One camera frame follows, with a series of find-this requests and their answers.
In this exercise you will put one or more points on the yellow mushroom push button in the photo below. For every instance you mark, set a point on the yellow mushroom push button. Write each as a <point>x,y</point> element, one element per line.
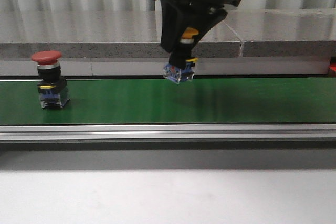
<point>180,67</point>

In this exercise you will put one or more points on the red mushroom push button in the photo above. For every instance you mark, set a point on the red mushroom push button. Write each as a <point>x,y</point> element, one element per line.
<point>52,89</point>

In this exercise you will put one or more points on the grey stone counter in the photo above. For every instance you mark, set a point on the grey stone counter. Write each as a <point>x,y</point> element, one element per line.
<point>107,43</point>

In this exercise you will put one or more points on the green conveyor belt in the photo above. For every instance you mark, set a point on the green conveyor belt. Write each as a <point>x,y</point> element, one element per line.
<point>123,101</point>

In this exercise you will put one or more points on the red plate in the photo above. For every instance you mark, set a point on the red plate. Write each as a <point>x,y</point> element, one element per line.
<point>332,70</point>

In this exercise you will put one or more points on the aluminium conveyor frame rail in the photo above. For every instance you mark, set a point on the aluminium conveyor frame rail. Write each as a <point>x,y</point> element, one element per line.
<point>164,133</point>

